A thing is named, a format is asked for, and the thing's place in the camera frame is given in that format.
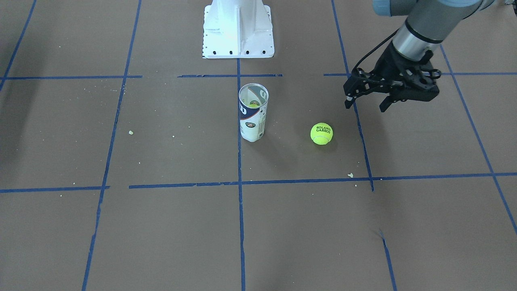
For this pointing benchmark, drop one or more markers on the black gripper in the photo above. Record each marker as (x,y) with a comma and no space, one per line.
(388,62)

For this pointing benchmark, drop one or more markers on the clear tennis ball can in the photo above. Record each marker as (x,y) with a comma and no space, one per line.
(252,120)

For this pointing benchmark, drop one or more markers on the yellow Roland Garros tennis ball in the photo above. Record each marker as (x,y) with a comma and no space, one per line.
(321,133)

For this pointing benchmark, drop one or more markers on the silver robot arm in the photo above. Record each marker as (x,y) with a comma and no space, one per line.
(428,22)

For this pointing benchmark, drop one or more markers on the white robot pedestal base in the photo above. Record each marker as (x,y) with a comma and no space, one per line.
(235,29)

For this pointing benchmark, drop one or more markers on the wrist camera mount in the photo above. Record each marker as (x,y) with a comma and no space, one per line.
(425,79)

